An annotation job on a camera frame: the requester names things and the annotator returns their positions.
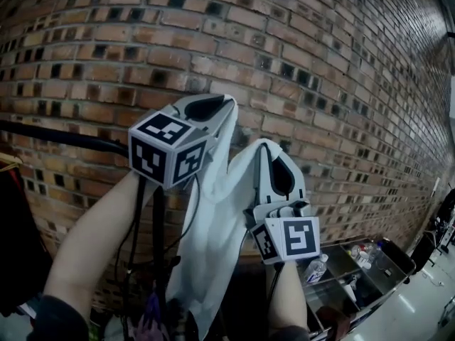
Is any person's left forearm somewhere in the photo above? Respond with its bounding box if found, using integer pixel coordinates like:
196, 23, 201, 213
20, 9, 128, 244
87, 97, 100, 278
42, 170, 159, 319

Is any stainless steel cart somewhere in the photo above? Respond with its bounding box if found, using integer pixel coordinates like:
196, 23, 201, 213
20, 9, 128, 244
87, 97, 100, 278
296, 237, 417, 341

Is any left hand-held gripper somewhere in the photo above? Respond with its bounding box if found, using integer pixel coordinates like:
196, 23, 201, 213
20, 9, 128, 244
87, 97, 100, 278
128, 93, 239, 190

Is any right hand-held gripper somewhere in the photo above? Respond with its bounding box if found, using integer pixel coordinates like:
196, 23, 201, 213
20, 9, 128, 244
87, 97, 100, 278
242, 143, 321, 264

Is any clear bottle purple label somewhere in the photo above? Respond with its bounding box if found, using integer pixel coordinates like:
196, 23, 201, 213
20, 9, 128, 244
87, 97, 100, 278
304, 254, 328, 284

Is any brown cloth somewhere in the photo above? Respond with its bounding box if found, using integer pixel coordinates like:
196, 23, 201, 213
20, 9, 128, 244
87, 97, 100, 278
315, 305, 353, 339

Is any black metal clothes rack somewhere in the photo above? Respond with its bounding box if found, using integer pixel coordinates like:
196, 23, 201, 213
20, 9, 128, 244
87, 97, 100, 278
0, 120, 170, 333

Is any person's right forearm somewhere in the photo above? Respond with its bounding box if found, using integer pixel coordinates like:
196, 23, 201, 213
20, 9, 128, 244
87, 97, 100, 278
266, 261, 309, 333

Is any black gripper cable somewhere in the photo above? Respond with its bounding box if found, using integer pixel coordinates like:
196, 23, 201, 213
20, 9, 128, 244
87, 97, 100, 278
115, 174, 202, 298

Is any white garment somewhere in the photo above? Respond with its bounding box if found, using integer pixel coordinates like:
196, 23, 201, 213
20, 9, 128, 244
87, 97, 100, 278
166, 97, 285, 337

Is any white bottle red cap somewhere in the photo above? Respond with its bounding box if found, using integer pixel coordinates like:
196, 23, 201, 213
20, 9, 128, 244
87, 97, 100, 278
350, 244, 373, 270

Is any black hanging garment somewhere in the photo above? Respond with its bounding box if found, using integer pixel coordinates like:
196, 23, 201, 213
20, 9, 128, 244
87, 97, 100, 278
0, 154, 49, 312

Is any wooden clothes hanger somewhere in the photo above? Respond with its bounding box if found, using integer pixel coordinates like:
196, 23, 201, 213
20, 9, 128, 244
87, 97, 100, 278
0, 151, 23, 173

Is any person's dark grey sweater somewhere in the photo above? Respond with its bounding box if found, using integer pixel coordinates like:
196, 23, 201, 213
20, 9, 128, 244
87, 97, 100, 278
33, 294, 310, 341

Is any purple cloth bag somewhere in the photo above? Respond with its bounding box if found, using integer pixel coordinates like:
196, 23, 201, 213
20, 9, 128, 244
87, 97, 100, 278
136, 289, 163, 341

